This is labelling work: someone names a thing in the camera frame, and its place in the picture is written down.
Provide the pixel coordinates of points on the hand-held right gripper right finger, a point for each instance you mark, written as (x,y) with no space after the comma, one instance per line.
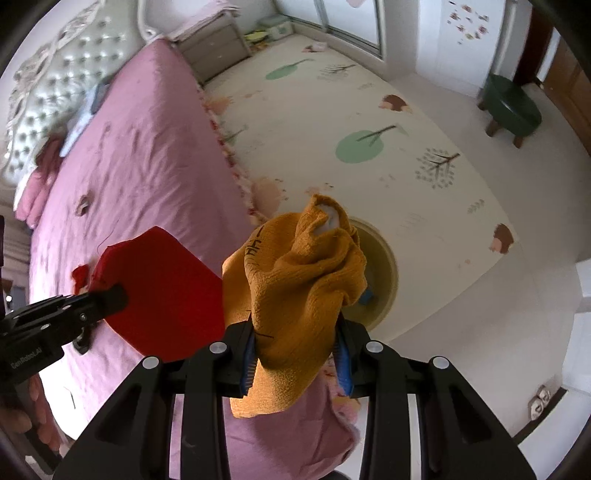
(344,369)

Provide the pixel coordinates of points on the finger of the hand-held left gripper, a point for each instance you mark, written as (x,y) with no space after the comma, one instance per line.
(84,344)
(106,298)

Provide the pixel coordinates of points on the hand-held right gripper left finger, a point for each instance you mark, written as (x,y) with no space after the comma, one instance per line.
(248,369)

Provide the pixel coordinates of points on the red felt cloth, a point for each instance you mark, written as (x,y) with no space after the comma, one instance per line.
(161,295)

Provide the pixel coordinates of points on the orange knitted cloth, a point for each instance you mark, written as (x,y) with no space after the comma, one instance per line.
(300,295)

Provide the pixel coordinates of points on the round beige waste bin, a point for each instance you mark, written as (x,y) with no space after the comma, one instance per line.
(381,277)

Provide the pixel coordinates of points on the person's left hand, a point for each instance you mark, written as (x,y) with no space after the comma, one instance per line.
(44,410)

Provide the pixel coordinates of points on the pink bed sheet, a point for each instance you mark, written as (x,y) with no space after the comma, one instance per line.
(147,184)

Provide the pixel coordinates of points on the white and blue cloth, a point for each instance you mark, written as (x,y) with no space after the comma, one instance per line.
(83,120)

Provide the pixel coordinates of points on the cream tree-print play mat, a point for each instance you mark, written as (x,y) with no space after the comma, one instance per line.
(360,152)

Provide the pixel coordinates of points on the tufted grey headboard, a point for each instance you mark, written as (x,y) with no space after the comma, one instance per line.
(55,78)

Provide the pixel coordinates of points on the grey nightstand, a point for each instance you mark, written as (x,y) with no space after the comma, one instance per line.
(217,48)

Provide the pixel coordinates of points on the pink cloth on nightstand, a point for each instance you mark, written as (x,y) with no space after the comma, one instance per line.
(198,18)

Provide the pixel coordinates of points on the yellow toy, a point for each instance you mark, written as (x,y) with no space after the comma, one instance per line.
(256,39)

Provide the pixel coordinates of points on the green round stool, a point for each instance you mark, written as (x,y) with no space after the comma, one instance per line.
(510,108)

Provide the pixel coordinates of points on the white wardrobe with stickers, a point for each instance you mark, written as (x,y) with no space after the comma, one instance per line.
(461,41)

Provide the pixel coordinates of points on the brown wooden door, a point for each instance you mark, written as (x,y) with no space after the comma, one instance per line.
(565,78)

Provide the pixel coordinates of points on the sliding window frame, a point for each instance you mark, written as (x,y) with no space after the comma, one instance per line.
(341,21)

